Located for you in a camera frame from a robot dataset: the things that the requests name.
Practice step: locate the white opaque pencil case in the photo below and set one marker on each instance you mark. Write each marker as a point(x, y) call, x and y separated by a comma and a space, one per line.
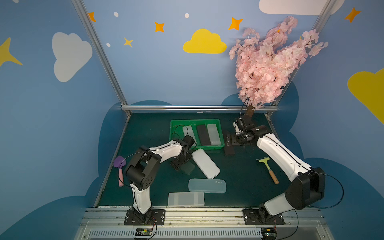
point(206, 164)

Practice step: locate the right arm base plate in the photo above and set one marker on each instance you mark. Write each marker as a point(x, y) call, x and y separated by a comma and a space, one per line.
point(261, 217)

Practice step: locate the left circuit board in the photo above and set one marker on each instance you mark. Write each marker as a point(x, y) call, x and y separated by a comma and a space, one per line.
point(143, 233)

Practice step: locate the right circuit board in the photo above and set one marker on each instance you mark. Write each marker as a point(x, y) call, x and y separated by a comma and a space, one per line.
point(268, 234)

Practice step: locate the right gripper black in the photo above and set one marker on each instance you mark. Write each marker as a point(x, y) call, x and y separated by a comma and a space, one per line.
point(237, 141)

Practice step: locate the circuit board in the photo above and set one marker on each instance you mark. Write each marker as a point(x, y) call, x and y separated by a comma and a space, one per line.
point(143, 233)
point(268, 234)

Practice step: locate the frosted pencil case front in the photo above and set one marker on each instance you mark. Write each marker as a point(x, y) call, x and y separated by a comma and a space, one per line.
point(186, 199)

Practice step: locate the dark translucent grey pencil case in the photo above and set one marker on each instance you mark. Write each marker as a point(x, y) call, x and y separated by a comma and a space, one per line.
point(188, 168)

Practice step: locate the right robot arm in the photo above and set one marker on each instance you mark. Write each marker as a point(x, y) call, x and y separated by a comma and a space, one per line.
point(307, 183)

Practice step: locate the frosted clear pencil case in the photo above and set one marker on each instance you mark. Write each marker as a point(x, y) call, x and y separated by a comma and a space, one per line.
point(214, 135)

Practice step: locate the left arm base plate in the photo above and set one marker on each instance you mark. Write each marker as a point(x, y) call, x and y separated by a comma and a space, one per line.
point(152, 216)

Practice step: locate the aluminium front rail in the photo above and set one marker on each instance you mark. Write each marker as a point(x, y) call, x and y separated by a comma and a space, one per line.
point(205, 223)

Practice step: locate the pink blossom artificial tree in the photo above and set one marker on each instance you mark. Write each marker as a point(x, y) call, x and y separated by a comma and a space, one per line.
point(264, 65)

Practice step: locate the light blue pencil case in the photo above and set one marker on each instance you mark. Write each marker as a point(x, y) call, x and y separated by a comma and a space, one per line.
point(214, 186)

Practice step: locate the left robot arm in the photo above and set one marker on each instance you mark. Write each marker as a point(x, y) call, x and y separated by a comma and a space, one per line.
point(144, 166)

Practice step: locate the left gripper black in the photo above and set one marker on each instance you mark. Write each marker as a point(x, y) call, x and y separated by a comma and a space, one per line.
point(179, 162)

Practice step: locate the green plastic storage tray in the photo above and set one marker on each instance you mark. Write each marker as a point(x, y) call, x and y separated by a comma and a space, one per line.
point(176, 131)

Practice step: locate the black pencil case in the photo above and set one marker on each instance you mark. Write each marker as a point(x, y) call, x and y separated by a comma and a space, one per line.
point(229, 148)
point(204, 135)

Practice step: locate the purple pink toy shovel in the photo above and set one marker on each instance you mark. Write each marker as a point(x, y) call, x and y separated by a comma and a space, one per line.
point(119, 163)

